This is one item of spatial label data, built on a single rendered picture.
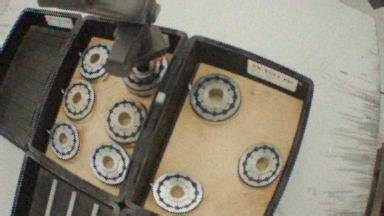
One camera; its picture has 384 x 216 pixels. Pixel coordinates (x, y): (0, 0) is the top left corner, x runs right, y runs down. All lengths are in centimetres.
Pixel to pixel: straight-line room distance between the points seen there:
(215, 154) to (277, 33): 45
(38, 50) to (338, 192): 100
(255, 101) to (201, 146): 15
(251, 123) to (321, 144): 27
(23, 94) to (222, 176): 60
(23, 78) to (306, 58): 86
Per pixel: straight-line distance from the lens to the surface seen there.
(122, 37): 81
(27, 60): 125
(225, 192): 98
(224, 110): 100
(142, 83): 102
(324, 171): 117
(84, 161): 104
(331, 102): 124
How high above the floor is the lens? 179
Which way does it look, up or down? 68 degrees down
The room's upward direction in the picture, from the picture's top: 6 degrees counter-clockwise
